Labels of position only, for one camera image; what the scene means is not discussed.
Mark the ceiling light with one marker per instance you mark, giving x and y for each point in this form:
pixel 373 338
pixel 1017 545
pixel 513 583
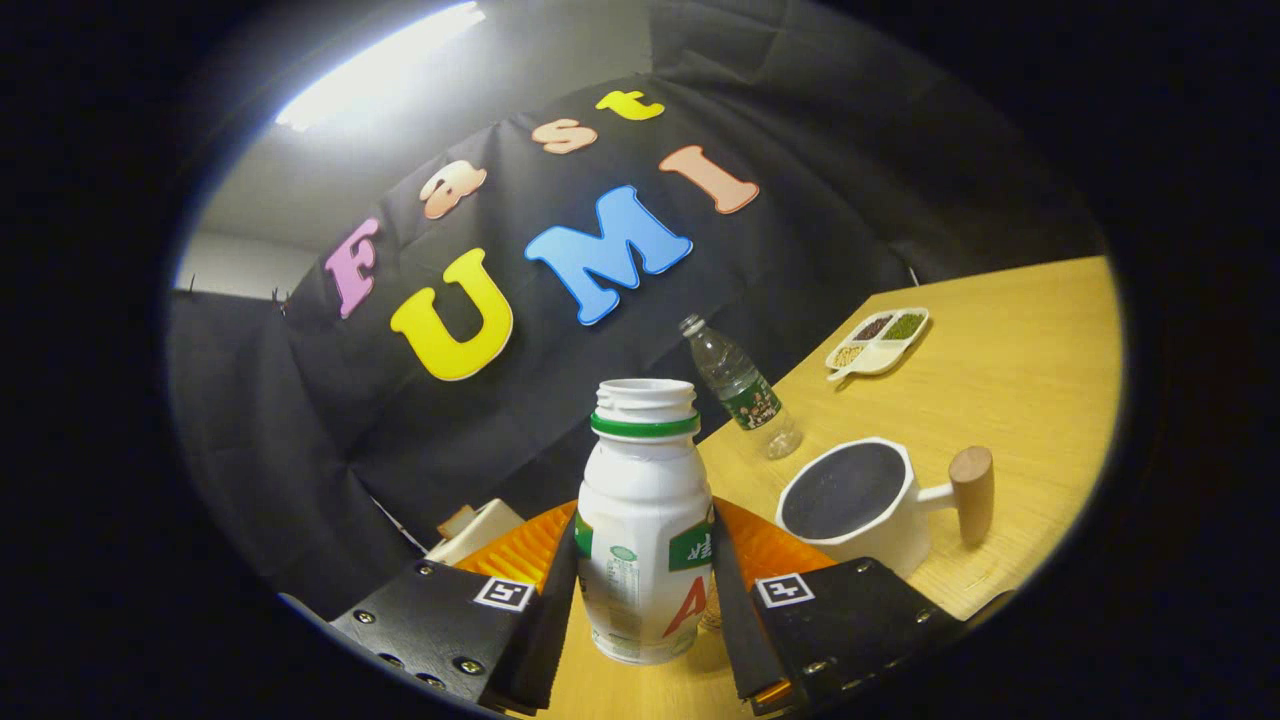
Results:
pixel 380 65

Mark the white juice bottle green collar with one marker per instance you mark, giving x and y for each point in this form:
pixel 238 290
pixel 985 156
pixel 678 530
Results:
pixel 640 500

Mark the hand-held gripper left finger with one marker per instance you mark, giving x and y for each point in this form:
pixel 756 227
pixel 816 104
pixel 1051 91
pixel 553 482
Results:
pixel 545 630

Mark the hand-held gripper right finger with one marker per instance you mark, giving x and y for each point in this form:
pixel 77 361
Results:
pixel 740 630

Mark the black backdrop cloth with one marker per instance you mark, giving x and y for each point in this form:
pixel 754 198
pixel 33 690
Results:
pixel 400 450

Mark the white divided dish with beans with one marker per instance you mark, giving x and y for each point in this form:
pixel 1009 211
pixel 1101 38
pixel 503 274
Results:
pixel 870 358

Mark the wooden table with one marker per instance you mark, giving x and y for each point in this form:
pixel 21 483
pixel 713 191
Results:
pixel 1020 400

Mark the clear plastic water bottle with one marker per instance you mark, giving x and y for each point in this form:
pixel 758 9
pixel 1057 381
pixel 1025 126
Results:
pixel 745 390

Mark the white toaster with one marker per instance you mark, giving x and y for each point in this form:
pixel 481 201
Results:
pixel 490 530

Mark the bread slice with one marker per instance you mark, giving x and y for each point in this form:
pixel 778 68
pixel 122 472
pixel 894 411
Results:
pixel 457 520

